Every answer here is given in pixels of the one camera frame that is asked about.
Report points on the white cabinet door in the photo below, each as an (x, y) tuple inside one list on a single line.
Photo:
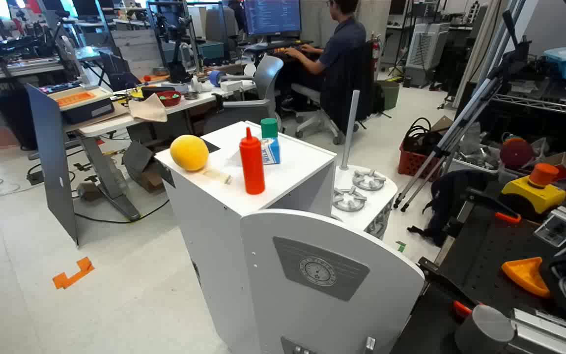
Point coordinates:
[(323, 288)]

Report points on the white toy kitchen cabinet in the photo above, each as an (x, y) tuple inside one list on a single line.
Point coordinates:
[(209, 210)]

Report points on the blue white carton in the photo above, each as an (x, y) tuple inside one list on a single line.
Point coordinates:
[(270, 151)]

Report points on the red ketchup bottle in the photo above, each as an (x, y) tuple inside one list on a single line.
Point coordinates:
[(252, 164)]

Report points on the yellow ball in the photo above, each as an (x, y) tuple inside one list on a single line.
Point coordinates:
[(189, 153)]

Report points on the seated person dark shirt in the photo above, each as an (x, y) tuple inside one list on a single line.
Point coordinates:
[(313, 68)]

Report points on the white pole on counter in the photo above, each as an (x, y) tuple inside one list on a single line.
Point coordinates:
[(350, 129)]

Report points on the grey office chair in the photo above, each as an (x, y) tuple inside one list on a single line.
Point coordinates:
[(246, 98)]

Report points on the red basket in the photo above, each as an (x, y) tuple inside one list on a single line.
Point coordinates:
[(415, 147)]

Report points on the white work desk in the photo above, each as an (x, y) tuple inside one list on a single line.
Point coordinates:
[(166, 101)]

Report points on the computer monitor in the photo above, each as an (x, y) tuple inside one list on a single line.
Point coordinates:
[(272, 17)]

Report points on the orange black clamp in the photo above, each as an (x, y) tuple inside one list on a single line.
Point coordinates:
[(461, 300), (500, 212)]

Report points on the dark grey leaning board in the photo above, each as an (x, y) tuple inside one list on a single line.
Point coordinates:
[(50, 139)]

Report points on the grey cylinder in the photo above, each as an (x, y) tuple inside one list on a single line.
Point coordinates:
[(484, 332)]

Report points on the yellow emergency stop button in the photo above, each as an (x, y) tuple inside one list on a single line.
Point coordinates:
[(537, 190)]

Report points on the camera tripod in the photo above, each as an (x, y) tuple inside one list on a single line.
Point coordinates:
[(510, 64)]

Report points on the aluminium extrusion rail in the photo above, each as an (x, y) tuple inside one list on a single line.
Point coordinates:
[(541, 332)]

